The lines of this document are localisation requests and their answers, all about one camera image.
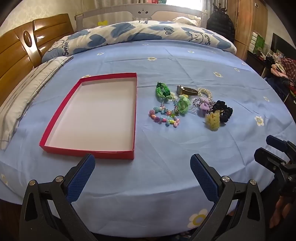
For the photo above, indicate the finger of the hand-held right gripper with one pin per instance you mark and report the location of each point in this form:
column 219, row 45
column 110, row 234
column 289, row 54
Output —
column 276, row 141
column 266, row 157

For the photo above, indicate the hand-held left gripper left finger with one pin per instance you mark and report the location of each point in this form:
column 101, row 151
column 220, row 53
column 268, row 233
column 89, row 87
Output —
column 81, row 176

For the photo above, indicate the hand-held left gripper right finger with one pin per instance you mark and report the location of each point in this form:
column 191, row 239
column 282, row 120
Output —
column 203, row 176

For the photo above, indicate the yellow claw hair clip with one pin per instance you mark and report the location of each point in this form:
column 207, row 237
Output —
column 212, row 121

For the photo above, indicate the black scrunchie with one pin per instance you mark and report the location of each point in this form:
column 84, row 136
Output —
column 227, row 113

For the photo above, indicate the red shallow cardboard box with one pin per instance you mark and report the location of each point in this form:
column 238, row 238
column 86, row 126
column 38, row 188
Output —
column 92, row 115

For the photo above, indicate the person's right hand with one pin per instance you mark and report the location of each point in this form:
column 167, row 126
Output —
column 279, row 208

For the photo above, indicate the blue flower print bedsheet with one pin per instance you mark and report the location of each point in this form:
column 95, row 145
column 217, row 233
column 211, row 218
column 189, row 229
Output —
column 161, row 162

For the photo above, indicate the clear plastic hair comb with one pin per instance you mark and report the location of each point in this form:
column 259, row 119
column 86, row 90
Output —
column 194, row 110

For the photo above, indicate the pile of clothes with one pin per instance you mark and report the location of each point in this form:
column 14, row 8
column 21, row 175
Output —
column 284, row 69

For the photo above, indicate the gold metal watch band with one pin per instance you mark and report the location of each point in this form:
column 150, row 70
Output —
column 187, row 91

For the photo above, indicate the black television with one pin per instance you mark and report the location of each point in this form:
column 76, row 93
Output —
column 282, row 42

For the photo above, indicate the wooden wardrobe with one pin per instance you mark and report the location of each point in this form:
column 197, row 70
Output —
column 245, row 23

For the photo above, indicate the black backpack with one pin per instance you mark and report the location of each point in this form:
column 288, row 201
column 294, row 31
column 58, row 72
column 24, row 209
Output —
column 219, row 25

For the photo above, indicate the wooden headboard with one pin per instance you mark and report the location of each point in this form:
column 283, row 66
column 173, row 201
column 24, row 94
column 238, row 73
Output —
column 13, row 53

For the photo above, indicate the beige pillow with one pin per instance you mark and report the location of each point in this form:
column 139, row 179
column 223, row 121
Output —
column 185, row 20

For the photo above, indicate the blue heart print quilt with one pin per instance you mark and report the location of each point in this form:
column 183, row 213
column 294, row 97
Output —
column 138, row 30

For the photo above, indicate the grey bed guard rail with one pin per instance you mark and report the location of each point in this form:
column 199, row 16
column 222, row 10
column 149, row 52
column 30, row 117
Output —
column 143, row 11

